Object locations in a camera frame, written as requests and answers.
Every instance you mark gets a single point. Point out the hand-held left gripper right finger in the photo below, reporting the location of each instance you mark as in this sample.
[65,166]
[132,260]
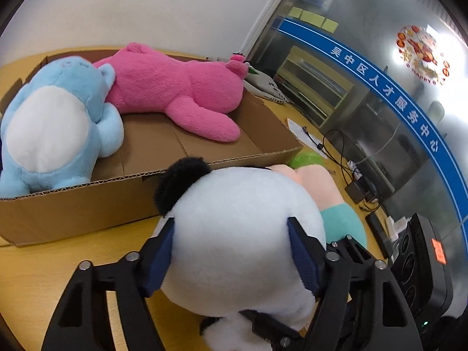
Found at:
[305,259]

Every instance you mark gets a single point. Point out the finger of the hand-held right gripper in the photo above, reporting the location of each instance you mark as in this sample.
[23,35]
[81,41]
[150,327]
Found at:
[351,250]
[281,340]

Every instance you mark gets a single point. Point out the pastel pink teal plush toy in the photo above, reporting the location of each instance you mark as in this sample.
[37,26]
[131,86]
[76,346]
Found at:
[318,186]

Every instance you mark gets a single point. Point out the black flat device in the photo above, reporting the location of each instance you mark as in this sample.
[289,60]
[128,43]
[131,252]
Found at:
[376,230]

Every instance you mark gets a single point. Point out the white printed cloth bag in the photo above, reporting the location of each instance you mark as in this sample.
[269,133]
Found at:
[265,86]

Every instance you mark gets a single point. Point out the white panda plush toy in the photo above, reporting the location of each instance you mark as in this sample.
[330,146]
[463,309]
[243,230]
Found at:
[237,234]

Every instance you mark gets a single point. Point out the pink plush bear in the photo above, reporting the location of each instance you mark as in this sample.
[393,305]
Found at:
[164,80]

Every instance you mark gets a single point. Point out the black power adapter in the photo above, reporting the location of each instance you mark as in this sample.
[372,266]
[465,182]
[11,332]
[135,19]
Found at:
[356,190]

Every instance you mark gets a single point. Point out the small white box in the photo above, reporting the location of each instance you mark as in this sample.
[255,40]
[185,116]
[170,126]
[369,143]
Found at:
[396,225]

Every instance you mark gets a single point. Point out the white paper sheet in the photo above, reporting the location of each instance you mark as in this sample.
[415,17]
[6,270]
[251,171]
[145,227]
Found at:
[298,128]

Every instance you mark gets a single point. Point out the brown cardboard box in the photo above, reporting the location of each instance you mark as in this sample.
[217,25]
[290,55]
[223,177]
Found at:
[109,204]

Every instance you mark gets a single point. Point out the blue and white plush toy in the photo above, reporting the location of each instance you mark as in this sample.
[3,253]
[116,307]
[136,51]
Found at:
[55,124]

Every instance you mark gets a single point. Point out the yellow sticky note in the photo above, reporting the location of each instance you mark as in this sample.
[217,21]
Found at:
[329,25]
[312,18]
[294,12]

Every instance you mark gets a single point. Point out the wooden shelf cabinet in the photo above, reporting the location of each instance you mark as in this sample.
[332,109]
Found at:
[329,91]

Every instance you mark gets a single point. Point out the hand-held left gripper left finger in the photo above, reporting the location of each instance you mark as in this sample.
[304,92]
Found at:
[159,259]

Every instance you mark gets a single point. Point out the blue banner strip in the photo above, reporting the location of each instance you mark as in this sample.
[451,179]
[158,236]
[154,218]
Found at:
[365,64]

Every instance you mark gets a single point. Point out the red round window decal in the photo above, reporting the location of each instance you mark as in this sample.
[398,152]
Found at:
[420,49]

